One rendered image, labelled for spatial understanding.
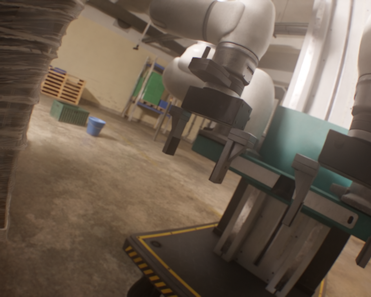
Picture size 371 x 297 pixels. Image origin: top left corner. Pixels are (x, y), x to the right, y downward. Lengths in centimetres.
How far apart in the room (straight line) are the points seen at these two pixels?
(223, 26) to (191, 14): 7
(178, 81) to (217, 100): 34
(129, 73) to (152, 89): 153
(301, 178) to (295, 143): 41
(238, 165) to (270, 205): 27
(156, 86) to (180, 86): 856
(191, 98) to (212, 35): 14
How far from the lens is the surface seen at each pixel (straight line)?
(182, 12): 48
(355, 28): 105
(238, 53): 41
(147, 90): 910
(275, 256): 85
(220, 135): 66
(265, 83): 69
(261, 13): 46
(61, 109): 374
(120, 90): 1001
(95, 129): 356
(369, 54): 36
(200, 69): 36
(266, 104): 68
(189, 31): 48
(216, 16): 45
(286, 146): 74
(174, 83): 73
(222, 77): 37
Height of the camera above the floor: 73
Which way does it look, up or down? 5 degrees down
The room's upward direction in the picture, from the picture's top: 24 degrees clockwise
